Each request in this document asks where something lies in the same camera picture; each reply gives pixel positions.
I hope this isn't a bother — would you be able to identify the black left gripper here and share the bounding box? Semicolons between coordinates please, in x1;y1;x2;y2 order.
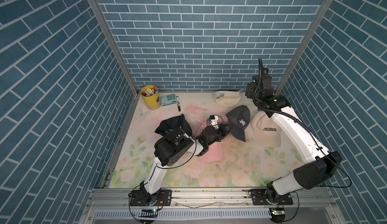
205;125;233;148

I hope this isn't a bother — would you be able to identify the pink baseball cap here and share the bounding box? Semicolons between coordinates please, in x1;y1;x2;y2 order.
195;121;223;163

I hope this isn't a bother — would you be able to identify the black cap with mesh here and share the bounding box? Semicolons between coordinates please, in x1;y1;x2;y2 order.
226;105;251;142

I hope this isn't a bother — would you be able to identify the beige baseball cap with text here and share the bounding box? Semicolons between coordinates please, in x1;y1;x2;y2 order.
251;111;281;148

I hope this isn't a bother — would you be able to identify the black baseball cap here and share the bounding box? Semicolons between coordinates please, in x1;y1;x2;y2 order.
155;114;192;136

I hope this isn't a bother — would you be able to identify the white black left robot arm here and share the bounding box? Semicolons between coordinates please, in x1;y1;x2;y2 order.
140;124;231;205

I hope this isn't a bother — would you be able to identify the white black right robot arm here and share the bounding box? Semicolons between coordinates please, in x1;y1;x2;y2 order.
245;59;342;204

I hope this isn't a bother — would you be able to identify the cream cap at back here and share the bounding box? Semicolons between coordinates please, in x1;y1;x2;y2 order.
213;91;241;108

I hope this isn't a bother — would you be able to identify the black marker pen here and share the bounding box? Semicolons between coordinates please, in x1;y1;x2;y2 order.
176;96;181;112

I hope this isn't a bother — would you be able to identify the teal desk calculator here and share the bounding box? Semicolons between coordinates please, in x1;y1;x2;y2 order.
160;93;178;107

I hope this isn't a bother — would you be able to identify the yellow pen holder cup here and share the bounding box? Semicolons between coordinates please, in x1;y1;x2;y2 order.
140;85;161;110

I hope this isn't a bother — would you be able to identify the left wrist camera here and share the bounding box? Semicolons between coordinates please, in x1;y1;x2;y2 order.
209;115;219;129

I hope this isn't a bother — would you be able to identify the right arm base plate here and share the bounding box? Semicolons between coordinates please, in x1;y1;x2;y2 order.
248;188;293;205

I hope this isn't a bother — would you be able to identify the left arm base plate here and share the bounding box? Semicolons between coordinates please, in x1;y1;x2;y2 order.
128;189;172;207

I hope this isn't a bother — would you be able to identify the aluminium front rail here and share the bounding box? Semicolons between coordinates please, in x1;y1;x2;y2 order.
80;187;345;224

